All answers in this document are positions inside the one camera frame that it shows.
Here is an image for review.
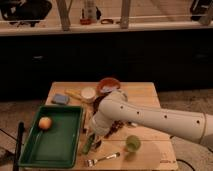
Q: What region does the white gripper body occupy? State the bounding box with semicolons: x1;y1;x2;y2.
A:
89;112;112;136

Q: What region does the green pepper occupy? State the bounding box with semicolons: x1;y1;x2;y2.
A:
82;134;95;155

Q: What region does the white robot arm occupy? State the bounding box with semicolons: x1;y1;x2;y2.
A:
89;90;213;149

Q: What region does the metal cup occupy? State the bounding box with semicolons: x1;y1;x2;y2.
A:
92;140;102;151

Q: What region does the green plastic cup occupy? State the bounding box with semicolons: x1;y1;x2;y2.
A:
125;135;141;152

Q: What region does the bunch of dark grapes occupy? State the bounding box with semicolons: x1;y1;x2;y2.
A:
105;121;124;138

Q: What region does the wooden block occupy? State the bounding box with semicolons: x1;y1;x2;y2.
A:
83;110;90;132

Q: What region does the dark brown bowl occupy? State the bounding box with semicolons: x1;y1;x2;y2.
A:
93;96;104;113

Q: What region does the white round container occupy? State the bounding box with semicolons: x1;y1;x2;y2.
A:
81;87;96;103

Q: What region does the orange bowl with cloth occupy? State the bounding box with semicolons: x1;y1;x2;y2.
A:
96;77;121;95

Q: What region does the yellow corn cob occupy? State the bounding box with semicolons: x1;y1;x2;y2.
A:
65;90;81;100

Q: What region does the green plastic tray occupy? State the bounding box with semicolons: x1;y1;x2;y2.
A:
18;105;83;169

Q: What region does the blue sponge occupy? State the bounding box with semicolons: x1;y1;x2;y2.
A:
51;94;69;105

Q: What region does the orange peach fruit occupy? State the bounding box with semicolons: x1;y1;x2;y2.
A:
38;117;52;130

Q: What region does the black pole left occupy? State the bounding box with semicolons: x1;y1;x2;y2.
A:
12;122;25;171

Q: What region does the white bottle on shelf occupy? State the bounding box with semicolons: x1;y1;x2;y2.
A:
84;0;97;23

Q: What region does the black bag on shelf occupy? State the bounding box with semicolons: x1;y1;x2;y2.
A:
0;0;52;27

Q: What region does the black cable on floor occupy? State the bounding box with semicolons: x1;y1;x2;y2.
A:
169;134;201;171

